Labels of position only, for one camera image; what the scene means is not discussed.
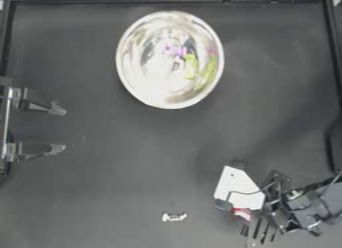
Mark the black and white candy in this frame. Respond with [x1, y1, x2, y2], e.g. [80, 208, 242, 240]
[170, 59, 183, 73]
[161, 211, 189, 224]

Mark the black camera cable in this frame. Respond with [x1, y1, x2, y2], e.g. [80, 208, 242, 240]
[225, 187, 269, 202]

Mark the green candy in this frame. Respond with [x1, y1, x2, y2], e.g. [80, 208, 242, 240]
[183, 53, 199, 81]

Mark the steel bowl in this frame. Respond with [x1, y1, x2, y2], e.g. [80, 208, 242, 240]
[114, 9, 226, 110]

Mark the purple candy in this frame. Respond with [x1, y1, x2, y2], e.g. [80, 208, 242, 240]
[162, 41, 191, 60]

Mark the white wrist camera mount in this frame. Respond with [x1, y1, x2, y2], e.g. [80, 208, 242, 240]
[213, 164, 267, 212]

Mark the red candy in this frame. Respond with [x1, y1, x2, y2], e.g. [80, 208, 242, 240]
[231, 207, 254, 222]

